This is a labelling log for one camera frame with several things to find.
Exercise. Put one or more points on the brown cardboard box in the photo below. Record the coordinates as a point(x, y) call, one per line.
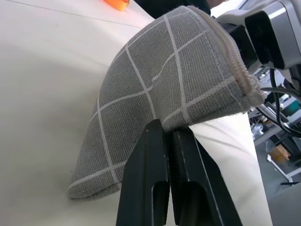
point(279, 151)

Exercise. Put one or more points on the orange tape roll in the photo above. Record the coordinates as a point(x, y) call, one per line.
point(116, 3)

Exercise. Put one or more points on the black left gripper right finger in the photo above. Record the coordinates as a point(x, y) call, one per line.
point(192, 179)

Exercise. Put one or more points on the grey metal shelf rack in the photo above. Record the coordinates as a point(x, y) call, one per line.
point(277, 139)

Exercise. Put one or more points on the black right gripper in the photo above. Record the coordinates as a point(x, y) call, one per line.
point(243, 47)

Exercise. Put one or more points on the grey plaid fabric pouch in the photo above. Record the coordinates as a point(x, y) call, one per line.
point(164, 94)

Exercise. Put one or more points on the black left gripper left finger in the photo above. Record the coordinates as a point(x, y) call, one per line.
point(143, 169)

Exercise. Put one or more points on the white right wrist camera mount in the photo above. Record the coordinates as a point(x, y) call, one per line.
point(231, 16)

